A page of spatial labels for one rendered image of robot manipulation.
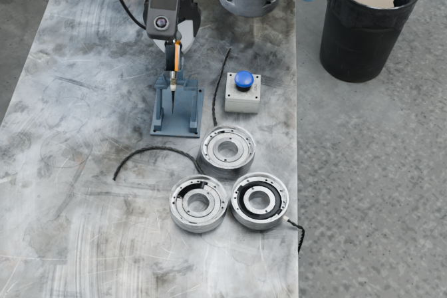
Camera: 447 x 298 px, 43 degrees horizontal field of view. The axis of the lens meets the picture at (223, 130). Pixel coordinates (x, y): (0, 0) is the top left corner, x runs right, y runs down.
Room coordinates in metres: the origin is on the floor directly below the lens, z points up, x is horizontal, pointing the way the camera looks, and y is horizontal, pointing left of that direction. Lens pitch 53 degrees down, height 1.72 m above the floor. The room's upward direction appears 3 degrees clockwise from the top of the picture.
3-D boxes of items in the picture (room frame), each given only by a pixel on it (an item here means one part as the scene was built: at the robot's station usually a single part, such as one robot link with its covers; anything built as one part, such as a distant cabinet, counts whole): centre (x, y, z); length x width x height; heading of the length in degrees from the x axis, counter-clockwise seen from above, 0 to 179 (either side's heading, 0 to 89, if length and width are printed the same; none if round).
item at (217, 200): (0.50, 0.04, 0.82); 0.08 x 0.08 x 0.02
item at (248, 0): (1.10, -0.04, 0.85); 0.15 x 0.15 x 0.10
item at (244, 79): (0.77, -0.04, 0.85); 0.04 x 0.04 x 0.05
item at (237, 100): (0.77, -0.04, 0.82); 0.08 x 0.07 x 0.05; 179
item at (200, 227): (0.50, 0.04, 0.82); 0.10 x 0.10 x 0.04
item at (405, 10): (1.69, -0.52, 0.21); 0.34 x 0.34 x 0.43
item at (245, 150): (0.62, -0.01, 0.82); 0.08 x 0.08 x 0.02
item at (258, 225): (0.51, -0.07, 0.82); 0.10 x 0.10 x 0.04
